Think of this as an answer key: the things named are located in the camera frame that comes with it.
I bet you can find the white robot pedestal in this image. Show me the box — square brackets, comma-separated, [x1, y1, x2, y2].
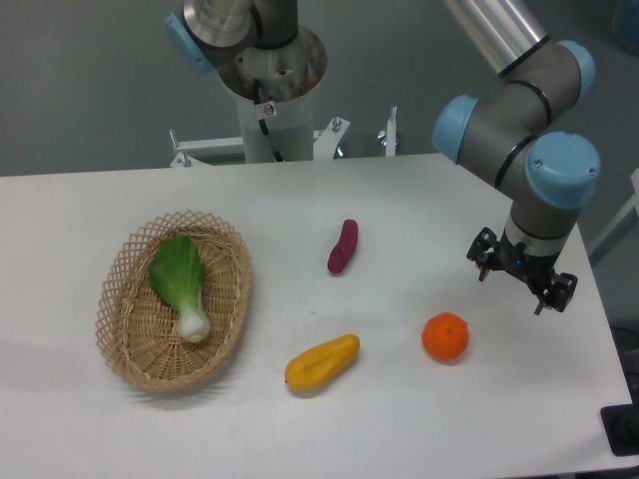
[218, 26, 327, 136]

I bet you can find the green bok choy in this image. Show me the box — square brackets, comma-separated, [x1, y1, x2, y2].
[149, 236, 211, 343]

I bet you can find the purple sweet potato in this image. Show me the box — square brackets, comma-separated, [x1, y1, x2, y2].
[326, 219, 358, 274]

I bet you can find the black box at table edge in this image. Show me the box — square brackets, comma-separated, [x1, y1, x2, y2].
[600, 404, 638, 457]

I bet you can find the black cable on pedestal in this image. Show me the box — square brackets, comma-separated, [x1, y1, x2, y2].
[252, 78, 285, 164]

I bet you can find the woven wicker basket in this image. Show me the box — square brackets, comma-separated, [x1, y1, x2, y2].
[96, 211, 251, 391]

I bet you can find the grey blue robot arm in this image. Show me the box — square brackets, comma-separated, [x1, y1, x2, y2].
[165, 1, 600, 311]

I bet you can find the orange tangerine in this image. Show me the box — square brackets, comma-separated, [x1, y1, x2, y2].
[421, 312, 470, 362]

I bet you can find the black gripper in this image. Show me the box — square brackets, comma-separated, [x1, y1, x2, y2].
[466, 228, 578, 315]

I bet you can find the yellow papaya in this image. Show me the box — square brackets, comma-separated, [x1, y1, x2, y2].
[285, 334, 360, 392]

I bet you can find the white frame at right edge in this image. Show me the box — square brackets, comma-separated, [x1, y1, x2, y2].
[588, 170, 638, 266]

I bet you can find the blue object top right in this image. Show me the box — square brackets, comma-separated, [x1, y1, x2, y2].
[612, 0, 639, 55]

